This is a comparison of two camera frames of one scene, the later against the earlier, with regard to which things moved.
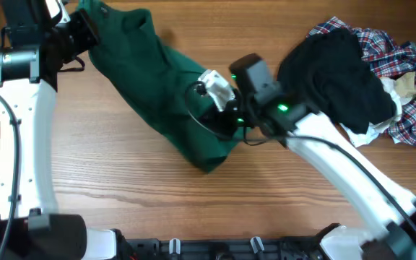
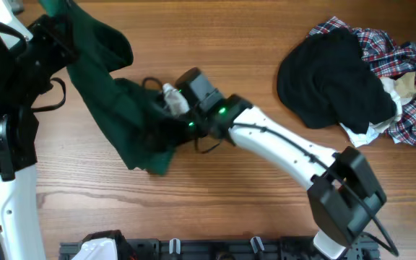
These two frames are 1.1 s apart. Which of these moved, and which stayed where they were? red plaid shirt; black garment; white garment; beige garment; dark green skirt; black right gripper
Moved: black right gripper; dark green skirt
Stayed: white garment; black garment; beige garment; red plaid shirt
